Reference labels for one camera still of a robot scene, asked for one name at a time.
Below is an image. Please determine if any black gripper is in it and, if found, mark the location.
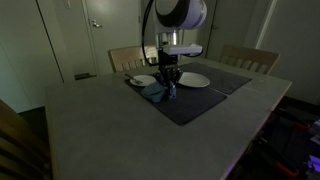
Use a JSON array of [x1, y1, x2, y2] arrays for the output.
[[154, 52, 183, 101]]

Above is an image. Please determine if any blue towel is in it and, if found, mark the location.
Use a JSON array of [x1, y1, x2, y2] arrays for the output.
[[140, 81, 167, 104]]

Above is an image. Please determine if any small white plate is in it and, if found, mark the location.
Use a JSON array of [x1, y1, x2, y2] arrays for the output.
[[128, 74, 157, 88]]

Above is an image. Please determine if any large white plate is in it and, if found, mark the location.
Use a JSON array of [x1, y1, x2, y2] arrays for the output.
[[177, 71, 211, 89]]

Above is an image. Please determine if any metal spoon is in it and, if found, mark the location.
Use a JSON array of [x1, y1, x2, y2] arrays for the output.
[[124, 73, 144, 85]]

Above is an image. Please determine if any dark placemat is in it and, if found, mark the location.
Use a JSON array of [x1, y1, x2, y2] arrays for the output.
[[124, 69, 228, 127], [178, 61, 253, 96]]

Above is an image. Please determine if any white door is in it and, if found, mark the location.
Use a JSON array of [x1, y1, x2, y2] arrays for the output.
[[81, 0, 143, 76]]

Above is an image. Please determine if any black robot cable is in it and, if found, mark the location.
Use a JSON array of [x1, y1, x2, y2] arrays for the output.
[[140, 0, 160, 67]]

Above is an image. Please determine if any metal door handle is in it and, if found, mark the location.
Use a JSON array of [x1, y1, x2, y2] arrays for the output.
[[91, 19, 103, 29]]

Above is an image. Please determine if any black clamp orange handle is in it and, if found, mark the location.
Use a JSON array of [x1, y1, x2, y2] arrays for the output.
[[259, 135, 301, 178]]

